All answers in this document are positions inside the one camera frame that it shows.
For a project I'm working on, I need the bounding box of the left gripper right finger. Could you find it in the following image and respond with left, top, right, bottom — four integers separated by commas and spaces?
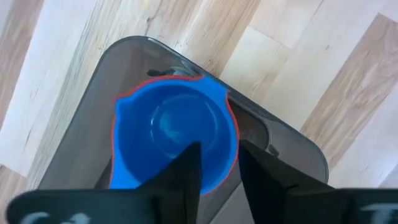
238, 139, 343, 224

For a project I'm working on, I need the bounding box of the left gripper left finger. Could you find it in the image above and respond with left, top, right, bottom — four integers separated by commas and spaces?
136, 141, 203, 224

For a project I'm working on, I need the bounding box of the red measuring cup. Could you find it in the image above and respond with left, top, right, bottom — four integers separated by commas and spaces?
108, 73, 241, 197

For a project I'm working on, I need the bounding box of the blue measuring cup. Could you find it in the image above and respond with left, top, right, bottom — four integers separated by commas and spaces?
109, 74, 240, 196

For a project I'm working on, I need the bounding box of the grey translucent plastic basket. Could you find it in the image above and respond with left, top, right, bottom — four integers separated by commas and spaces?
26, 35, 330, 224

